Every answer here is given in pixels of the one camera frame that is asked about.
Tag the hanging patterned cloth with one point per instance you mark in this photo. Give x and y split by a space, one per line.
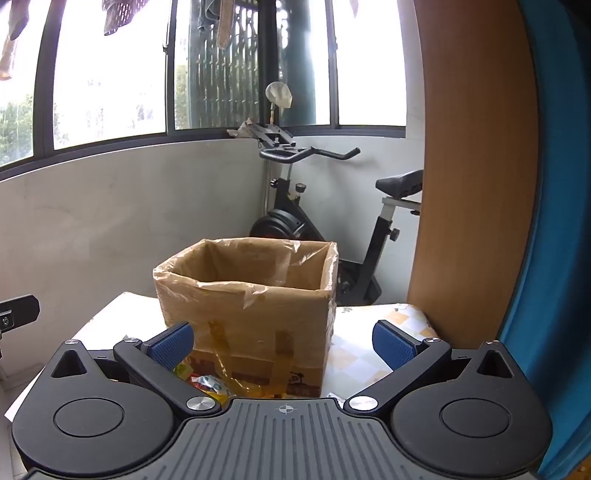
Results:
119 13

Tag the brown cardboard box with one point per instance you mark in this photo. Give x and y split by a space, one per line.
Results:
262 311

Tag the blue white snack packet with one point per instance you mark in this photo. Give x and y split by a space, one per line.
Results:
211 385

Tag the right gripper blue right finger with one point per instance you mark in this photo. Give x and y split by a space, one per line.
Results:
413 362

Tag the blue curtain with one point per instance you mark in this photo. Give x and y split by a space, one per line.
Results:
547 325

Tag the wooden wardrobe panel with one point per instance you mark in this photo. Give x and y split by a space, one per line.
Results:
481 165

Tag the black exercise bike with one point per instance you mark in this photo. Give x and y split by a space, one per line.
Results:
312 198

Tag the black window frame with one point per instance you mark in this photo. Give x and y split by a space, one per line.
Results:
193 70

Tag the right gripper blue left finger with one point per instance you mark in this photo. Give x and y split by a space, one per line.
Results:
151 364

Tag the white bag on stick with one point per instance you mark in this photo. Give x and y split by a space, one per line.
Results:
279 95

